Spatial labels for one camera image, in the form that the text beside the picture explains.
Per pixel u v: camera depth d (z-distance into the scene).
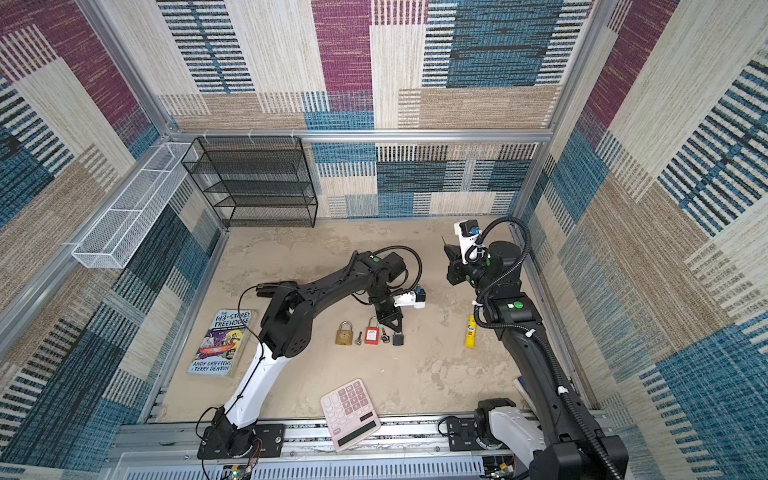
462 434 0.73
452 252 0.69
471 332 0.89
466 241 0.63
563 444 0.39
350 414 0.76
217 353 0.85
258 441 0.73
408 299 0.83
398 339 0.89
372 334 0.89
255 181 1.10
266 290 0.99
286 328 0.58
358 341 0.89
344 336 0.89
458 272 0.66
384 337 0.89
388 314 0.81
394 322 0.86
